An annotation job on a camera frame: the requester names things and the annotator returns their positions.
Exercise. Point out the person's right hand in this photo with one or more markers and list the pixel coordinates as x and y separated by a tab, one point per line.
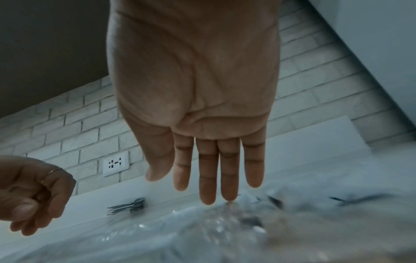
195	64

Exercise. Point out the person's left hand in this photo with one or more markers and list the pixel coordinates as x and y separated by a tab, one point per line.
26	185

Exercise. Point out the stack of shampoo sachets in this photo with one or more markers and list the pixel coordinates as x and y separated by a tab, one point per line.
130	206

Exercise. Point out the pile of clear-wrapped toiletries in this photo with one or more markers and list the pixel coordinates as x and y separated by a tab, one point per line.
227	231

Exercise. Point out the white countertop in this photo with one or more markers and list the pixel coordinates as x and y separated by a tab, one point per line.
87	205

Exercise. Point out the white wall socket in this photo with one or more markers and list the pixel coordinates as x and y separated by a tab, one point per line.
116	164

